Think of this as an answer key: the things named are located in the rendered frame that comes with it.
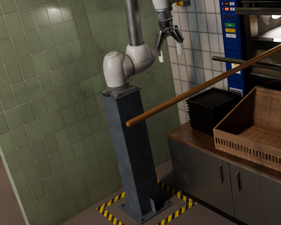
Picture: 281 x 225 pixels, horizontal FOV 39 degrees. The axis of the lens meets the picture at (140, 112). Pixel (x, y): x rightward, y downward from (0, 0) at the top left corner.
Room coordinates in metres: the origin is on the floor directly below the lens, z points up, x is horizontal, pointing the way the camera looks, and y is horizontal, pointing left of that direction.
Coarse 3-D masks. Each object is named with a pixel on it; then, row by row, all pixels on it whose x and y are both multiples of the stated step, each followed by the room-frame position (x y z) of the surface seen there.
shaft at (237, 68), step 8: (280, 48) 2.26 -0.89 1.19; (256, 56) 2.16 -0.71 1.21; (264, 56) 2.17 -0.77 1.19; (240, 64) 2.08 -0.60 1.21; (248, 64) 2.09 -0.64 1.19; (224, 72) 2.01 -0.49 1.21; (232, 72) 2.02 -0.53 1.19; (208, 80) 1.94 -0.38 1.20; (216, 80) 1.95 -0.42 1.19; (192, 88) 1.88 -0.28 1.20; (200, 88) 1.88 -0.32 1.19; (176, 96) 1.82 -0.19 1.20; (184, 96) 1.82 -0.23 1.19; (168, 104) 1.76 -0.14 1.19; (152, 112) 1.70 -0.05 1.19; (136, 120) 1.65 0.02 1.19
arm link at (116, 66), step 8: (112, 56) 2.59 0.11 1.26; (120, 56) 2.60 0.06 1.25; (104, 64) 2.61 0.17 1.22; (112, 64) 2.56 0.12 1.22; (120, 64) 2.57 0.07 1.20; (128, 64) 2.60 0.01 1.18; (104, 72) 2.60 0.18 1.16; (112, 72) 2.56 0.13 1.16; (120, 72) 2.56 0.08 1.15; (128, 72) 2.60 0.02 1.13; (112, 80) 2.56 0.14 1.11; (120, 80) 2.56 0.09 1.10; (128, 80) 2.63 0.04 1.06
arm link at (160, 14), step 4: (168, 8) 2.06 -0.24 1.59; (172, 8) 2.08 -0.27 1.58; (156, 12) 2.08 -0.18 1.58; (160, 12) 2.06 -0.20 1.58; (164, 12) 2.05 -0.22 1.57; (168, 12) 2.05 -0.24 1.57; (172, 12) 2.07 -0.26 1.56; (156, 16) 2.09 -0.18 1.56; (160, 16) 2.06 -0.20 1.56; (164, 16) 2.05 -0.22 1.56; (168, 16) 2.05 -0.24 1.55; (172, 16) 2.07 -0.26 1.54; (160, 20) 2.08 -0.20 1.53; (164, 20) 2.06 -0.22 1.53
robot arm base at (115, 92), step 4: (128, 84) 2.60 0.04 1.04; (108, 88) 2.60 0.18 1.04; (112, 88) 2.57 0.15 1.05; (116, 88) 2.56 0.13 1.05; (120, 88) 2.56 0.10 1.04; (124, 88) 2.57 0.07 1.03; (128, 88) 2.58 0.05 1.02; (132, 88) 2.59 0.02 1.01; (104, 92) 2.57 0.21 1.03; (108, 92) 2.57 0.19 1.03; (112, 92) 2.57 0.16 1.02; (116, 92) 2.55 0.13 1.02; (120, 92) 2.55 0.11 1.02; (124, 92) 2.56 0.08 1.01; (116, 96) 2.52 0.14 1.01
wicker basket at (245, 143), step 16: (256, 96) 2.54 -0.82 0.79; (272, 96) 2.45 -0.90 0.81; (240, 112) 2.46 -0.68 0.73; (256, 112) 2.52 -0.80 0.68; (272, 112) 2.42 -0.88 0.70; (224, 128) 2.36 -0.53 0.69; (240, 128) 2.45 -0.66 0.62; (256, 128) 2.45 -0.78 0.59; (272, 128) 2.39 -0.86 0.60; (224, 144) 2.32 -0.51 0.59; (240, 144) 2.13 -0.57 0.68; (256, 144) 2.03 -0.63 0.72; (272, 144) 2.20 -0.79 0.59; (256, 160) 2.04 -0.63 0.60; (272, 160) 1.95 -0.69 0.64
